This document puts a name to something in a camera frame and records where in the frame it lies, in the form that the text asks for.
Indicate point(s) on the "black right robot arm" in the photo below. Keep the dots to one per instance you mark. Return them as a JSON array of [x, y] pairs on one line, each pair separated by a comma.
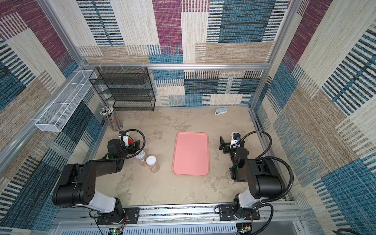
[[261, 175]]

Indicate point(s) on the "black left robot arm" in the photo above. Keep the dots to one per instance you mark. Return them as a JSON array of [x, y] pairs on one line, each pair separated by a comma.
[[77, 183]]

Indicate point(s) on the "black wire shelf rack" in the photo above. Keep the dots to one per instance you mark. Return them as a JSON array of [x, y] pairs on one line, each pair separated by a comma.
[[124, 88]]

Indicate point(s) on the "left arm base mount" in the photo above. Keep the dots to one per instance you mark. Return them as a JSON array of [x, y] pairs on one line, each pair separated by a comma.
[[125, 216]]

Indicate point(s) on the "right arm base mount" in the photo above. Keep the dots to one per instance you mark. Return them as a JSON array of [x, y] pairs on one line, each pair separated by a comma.
[[229, 212]]

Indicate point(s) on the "candy jar clear plastic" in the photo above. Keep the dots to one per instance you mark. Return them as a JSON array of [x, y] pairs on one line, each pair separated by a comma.
[[153, 164]]

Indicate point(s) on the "cup of coloured pencils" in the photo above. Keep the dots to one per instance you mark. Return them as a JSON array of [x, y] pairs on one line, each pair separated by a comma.
[[109, 113]]

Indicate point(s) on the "grey stapler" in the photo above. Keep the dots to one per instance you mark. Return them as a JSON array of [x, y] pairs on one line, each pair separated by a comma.
[[221, 111]]

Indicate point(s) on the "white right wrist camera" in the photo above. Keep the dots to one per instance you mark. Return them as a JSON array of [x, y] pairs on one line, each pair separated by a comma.
[[235, 141]]

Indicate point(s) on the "white wire mesh basket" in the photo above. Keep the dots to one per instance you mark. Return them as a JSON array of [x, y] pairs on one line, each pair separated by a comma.
[[62, 108]]

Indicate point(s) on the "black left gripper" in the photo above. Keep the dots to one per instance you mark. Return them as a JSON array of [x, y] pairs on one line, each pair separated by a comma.
[[137, 147]]

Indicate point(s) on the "candy jar patterned lid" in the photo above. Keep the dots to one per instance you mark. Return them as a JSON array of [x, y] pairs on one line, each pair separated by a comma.
[[142, 157]]

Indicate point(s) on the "pink plastic tray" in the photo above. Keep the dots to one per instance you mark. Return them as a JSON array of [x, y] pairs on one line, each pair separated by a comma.
[[191, 154]]

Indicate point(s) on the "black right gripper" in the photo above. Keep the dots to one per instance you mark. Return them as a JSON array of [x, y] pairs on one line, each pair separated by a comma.
[[224, 144]]

